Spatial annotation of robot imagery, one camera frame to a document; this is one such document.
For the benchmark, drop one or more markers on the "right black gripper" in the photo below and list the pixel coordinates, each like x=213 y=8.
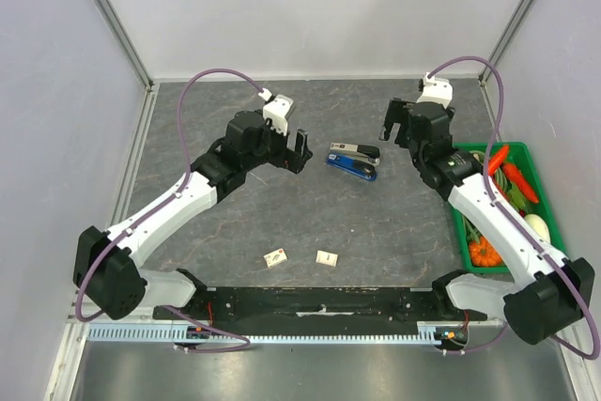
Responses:
x=398 y=113

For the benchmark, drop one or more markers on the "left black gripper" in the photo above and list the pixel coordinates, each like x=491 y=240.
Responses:
x=287 y=159

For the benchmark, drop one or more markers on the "beige stapler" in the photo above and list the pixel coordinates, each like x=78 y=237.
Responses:
x=364 y=153

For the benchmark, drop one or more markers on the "blue stapler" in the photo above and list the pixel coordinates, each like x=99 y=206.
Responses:
x=363 y=170

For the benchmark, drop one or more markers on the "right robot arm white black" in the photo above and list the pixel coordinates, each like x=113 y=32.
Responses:
x=549 y=292

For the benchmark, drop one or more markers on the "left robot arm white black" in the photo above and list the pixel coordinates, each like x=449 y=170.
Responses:
x=109 y=264

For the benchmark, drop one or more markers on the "upper toy carrot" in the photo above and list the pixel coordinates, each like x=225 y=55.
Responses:
x=496 y=160

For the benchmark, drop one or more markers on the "toy carrot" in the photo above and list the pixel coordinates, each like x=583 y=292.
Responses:
x=496 y=160
x=517 y=178

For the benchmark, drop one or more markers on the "staple box with red logo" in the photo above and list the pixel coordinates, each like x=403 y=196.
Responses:
x=275 y=258

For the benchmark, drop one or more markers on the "white staple box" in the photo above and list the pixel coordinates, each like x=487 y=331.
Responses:
x=326 y=258

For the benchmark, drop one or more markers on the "lower toy carrot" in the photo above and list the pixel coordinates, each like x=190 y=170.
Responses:
x=517 y=178

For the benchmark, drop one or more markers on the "green plastic bin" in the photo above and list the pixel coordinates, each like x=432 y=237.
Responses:
x=520 y=156

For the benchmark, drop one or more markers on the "toy green beans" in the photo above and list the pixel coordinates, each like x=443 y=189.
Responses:
x=472 y=233

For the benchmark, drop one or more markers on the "toy green leaf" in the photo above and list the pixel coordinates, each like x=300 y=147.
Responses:
x=518 y=200

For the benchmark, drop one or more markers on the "toy pumpkin orange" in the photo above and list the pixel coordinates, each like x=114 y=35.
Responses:
x=483 y=255

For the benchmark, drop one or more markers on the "white toy eggplant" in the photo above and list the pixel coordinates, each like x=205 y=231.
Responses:
x=539 y=226

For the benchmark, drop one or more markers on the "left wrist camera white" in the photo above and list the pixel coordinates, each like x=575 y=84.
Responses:
x=276 y=111

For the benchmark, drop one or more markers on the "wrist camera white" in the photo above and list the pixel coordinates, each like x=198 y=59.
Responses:
x=435 y=89
x=276 y=111

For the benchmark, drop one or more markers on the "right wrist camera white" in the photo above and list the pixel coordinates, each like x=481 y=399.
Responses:
x=435 y=89

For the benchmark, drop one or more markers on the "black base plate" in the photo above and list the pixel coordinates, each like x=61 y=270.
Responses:
x=322 y=310

